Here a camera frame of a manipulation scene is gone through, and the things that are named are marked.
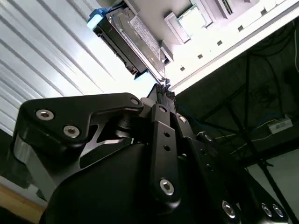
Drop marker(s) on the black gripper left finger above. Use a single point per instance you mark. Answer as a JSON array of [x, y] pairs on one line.
[[58, 116]]

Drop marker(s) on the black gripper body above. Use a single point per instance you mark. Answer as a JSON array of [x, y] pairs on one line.
[[105, 191]]

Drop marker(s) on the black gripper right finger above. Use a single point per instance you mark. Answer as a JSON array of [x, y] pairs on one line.
[[210, 168]]

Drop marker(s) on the hard disk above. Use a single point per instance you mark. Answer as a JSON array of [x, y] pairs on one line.
[[140, 35]]

